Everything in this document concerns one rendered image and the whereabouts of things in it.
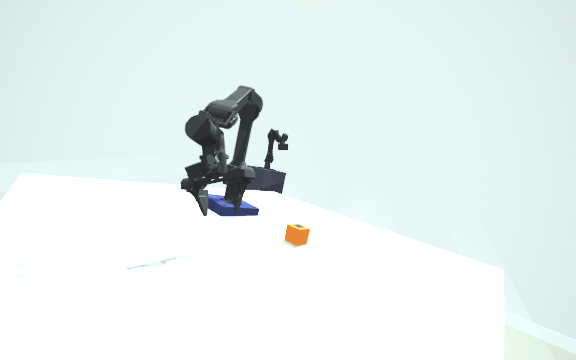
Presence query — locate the orange block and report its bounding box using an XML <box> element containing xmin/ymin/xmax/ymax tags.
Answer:
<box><xmin>284</xmin><ymin>223</ymin><xmax>311</xmax><ymax>246</ymax></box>

